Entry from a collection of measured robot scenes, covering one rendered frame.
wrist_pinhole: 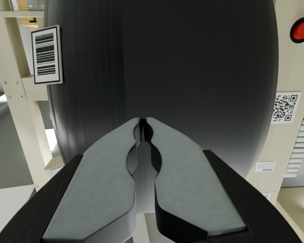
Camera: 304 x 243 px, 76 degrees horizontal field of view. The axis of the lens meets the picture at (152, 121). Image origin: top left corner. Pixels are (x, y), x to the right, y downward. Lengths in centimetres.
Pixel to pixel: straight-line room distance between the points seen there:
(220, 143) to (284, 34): 30
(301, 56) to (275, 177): 31
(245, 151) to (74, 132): 21
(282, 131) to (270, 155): 7
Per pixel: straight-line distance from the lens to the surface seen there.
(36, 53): 26
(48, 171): 110
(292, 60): 51
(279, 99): 52
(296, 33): 50
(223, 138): 24
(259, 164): 58
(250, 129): 26
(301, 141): 62
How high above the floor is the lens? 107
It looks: 24 degrees up
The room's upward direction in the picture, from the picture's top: 179 degrees clockwise
